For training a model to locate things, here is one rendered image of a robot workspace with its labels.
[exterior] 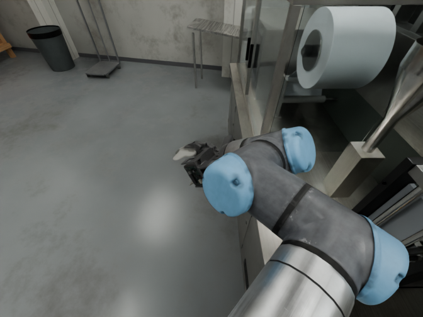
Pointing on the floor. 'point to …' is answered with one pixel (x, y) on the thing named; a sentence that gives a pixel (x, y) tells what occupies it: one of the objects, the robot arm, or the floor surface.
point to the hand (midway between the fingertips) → (187, 162)
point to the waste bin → (52, 46)
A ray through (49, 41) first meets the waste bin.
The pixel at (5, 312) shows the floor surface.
